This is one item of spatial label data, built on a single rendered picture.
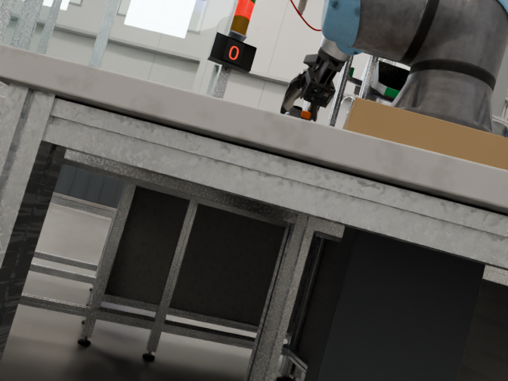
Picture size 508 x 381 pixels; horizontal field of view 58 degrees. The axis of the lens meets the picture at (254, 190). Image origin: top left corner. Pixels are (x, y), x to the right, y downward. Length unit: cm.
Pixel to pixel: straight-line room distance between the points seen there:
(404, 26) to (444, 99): 11
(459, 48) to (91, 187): 256
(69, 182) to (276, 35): 749
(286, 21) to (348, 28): 938
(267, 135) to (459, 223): 17
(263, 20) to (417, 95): 947
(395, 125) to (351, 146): 20
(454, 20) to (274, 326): 65
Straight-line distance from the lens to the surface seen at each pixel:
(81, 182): 299
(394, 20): 68
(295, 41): 988
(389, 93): 130
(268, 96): 950
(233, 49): 132
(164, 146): 42
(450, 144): 58
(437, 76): 67
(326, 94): 114
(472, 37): 69
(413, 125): 57
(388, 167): 37
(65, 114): 45
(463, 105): 65
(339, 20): 68
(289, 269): 98
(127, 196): 229
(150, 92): 40
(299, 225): 97
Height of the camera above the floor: 77
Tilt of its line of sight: 4 degrees up
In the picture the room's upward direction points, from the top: 16 degrees clockwise
